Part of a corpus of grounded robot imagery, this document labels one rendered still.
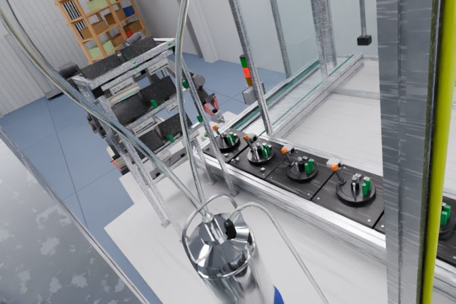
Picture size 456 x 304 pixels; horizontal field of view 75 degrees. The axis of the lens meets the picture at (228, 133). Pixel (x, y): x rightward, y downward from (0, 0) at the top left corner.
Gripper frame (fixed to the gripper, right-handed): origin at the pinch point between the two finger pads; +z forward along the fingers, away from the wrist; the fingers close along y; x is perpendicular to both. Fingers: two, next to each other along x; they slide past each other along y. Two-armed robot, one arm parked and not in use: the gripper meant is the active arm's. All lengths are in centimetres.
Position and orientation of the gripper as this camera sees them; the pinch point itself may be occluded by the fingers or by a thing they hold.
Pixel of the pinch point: (215, 112)
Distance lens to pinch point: 160.5
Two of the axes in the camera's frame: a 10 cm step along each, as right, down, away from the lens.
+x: -4.0, 2.9, 8.7
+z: 6.1, 7.9, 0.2
